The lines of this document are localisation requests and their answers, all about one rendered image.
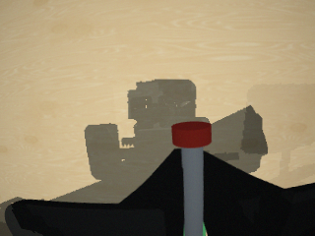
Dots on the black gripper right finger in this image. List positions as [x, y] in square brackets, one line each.
[238, 204]

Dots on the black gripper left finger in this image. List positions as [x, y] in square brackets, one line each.
[156, 208]

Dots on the grey pin with red head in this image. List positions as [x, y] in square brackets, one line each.
[191, 137]

